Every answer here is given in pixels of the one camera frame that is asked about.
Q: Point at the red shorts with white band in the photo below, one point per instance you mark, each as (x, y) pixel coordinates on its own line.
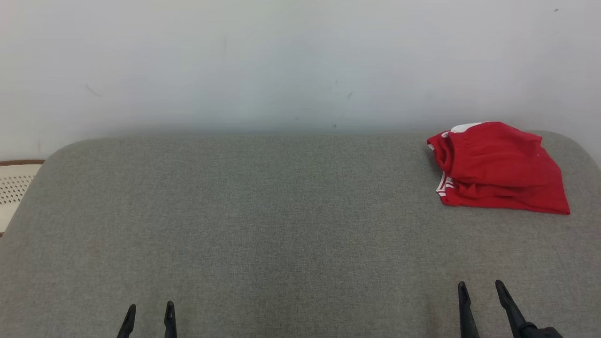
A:
(493, 150)

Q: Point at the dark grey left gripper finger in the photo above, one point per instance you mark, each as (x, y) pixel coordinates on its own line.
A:
(170, 321)
(127, 324)

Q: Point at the white perforated laundry basket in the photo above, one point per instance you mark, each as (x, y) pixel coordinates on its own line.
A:
(14, 188)

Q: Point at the red basketball jersey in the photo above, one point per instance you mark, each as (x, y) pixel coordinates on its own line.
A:
(516, 203)

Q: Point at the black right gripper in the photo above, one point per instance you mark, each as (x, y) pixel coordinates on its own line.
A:
(540, 332)

